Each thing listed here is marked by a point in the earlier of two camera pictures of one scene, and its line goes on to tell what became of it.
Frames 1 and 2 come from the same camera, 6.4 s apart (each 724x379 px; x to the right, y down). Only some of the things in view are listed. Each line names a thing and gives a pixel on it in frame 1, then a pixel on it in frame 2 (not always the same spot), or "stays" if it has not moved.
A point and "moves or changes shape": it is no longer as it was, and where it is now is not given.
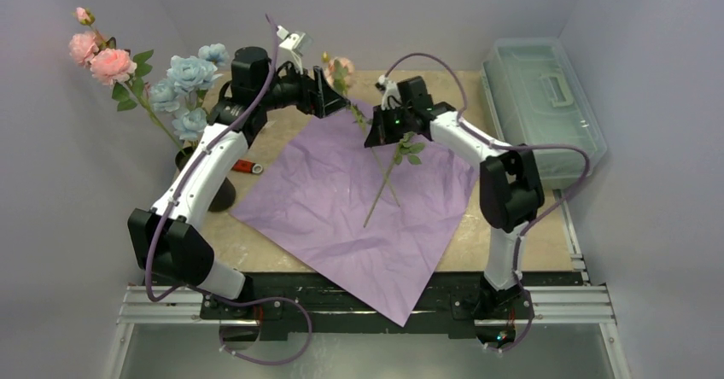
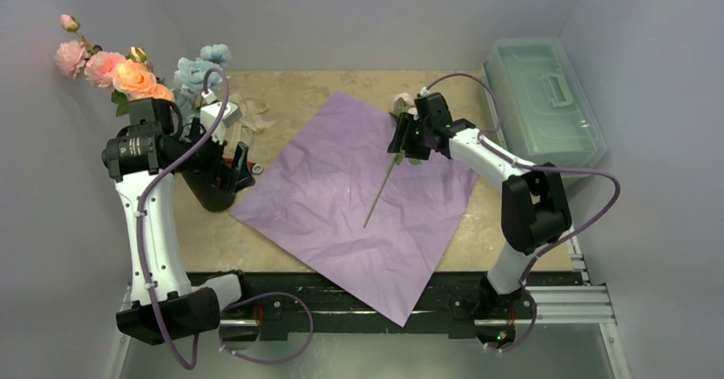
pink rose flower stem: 114,67 moves or changes shape
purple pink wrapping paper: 384,221 stays
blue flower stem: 183,90 stays
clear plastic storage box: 540,105 stays
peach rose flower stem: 339,72 → 134,79
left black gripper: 329,100 → 243,175
